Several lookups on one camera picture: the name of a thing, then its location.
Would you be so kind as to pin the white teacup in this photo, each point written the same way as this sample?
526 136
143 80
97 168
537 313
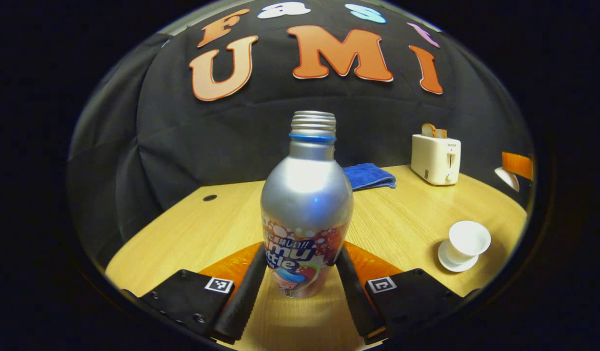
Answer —
468 239

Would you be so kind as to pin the black backdrop cloth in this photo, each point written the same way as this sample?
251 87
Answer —
231 136

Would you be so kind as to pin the silver water bottle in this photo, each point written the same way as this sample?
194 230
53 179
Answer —
305 195

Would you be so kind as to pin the blue folded cloth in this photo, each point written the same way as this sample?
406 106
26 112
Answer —
370 176

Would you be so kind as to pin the toasted bread slice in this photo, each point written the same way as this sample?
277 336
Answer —
428 130
441 133

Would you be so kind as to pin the white toaster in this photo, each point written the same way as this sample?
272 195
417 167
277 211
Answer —
434 161

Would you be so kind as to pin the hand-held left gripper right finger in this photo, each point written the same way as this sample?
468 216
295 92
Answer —
356 302

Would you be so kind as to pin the white saucer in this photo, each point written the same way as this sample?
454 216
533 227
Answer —
449 263

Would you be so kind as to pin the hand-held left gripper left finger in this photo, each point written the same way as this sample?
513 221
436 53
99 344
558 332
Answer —
244 302

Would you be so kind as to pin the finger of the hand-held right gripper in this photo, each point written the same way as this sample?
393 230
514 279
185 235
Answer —
519 165

